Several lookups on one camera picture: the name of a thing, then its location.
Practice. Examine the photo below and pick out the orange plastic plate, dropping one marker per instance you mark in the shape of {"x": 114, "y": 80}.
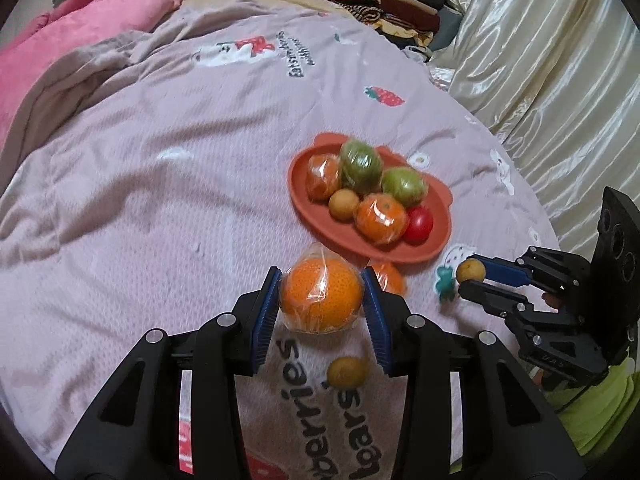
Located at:
{"x": 344, "y": 235}

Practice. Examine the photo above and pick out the large green fruit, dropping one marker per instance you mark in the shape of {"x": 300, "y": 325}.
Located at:
{"x": 361, "y": 166}

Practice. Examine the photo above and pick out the orange front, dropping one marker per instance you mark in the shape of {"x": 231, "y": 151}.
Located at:
{"x": 321, "y": 293}

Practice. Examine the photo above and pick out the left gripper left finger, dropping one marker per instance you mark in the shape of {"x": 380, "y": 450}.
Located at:
{"x": 131, "y": 428}

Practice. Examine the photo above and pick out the green sleeve forearm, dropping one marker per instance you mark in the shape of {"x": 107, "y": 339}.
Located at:
{"x": 595, "y": 419}

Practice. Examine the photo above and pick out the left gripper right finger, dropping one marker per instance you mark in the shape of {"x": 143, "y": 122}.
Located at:
{"x": 471, "y": 411}

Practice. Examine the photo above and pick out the person right hand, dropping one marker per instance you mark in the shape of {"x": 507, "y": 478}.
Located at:
{"x": 551, "y": 300}

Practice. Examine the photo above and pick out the small green fruit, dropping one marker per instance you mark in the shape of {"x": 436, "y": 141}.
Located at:
{"x": 405, "y": 185}

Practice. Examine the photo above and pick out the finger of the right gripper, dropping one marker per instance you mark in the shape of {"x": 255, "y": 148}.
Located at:
{"x": 504, "y": 272}
{"x": 495, "y": 300}

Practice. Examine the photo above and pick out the large orange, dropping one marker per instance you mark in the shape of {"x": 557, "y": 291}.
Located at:
{"x": 381, "y": 219}

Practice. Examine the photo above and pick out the yellow longan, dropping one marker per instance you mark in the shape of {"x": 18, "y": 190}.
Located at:
{"x": 471, "y": 269}
{"x": 343, "y": 204}

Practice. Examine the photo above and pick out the cream satin curtain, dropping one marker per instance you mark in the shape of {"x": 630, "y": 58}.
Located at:
{"x": 557, "y": 83}

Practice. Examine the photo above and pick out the pink fleece blanket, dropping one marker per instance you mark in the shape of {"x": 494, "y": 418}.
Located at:
{"x": 71, "y": 25}

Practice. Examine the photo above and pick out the small orange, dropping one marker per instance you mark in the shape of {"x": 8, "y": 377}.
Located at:
{"x": 323, "y": 176}

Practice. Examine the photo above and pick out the red tomato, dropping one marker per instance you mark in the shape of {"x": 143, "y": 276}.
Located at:
{"x": 419, "y": 226}

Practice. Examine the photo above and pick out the brown longan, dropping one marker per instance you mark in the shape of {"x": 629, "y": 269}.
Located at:
{"x": 347, "y": 373}

